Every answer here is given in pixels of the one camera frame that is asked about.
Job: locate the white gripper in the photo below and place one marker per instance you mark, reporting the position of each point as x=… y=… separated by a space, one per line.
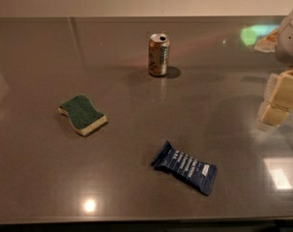
x=290 y=43

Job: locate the orange soda can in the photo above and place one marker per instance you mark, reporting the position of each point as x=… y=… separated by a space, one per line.
x=158 y=54

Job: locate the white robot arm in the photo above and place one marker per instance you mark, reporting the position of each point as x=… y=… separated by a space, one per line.
x=280 y=41

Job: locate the dark blue snack bar wrapper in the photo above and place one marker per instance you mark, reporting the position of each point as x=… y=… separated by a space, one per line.
x=189 y=170

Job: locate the green and yellow sponge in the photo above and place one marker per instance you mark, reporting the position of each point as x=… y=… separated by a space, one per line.
x=83 y=116

